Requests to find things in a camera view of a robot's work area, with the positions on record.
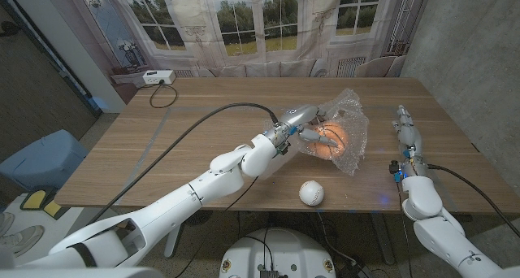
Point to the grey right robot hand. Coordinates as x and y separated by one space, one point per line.
408 137

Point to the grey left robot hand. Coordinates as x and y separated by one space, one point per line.
300 116

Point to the orange mini basketball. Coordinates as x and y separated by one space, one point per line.
335 131

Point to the clear bubble wrap sheet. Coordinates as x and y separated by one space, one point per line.
349 107

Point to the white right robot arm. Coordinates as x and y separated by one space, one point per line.
422 196

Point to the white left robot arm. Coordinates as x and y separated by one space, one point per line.
215 180

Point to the white baseball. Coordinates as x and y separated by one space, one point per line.
311 193

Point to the white table leg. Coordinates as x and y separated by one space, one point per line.
382 237
171 245

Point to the printed window backdrop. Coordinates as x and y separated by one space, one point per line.
203 26

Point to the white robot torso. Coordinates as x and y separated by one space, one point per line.
280 249

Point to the white power strip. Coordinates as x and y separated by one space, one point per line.
159 77

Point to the blue plastic chair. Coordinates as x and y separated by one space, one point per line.
40 160

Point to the yellow and black floor object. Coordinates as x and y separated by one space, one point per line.
34 199

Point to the grey sneaker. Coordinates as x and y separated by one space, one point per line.
20 237

